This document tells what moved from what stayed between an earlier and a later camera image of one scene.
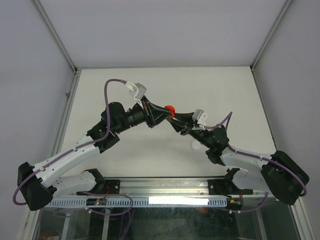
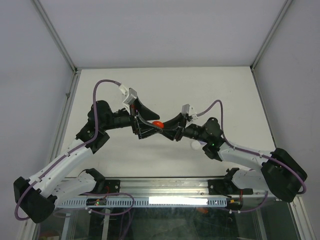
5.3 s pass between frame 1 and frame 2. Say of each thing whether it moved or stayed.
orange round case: moved
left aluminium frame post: stayed
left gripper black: moved
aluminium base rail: stayed
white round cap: stayed
